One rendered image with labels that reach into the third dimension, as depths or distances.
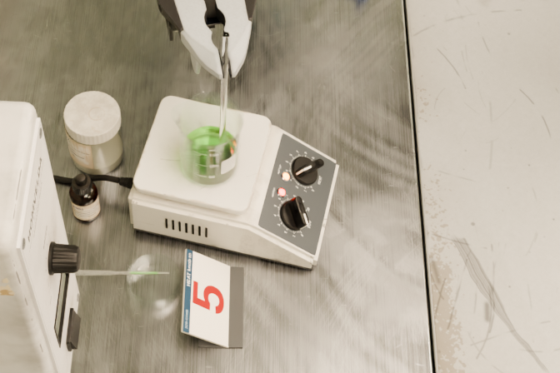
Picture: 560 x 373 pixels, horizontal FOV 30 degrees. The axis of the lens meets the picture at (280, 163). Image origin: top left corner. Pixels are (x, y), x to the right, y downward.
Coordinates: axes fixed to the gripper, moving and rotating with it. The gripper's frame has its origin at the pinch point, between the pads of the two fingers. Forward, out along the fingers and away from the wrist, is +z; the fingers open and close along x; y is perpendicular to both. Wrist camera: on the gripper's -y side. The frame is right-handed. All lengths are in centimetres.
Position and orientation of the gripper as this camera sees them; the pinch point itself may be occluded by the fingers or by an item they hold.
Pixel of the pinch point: (224, 59)
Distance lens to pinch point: 92.1
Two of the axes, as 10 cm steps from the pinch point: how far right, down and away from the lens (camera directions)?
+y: -0.5, 5.3, 8.5
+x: -9.7, 1.7, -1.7
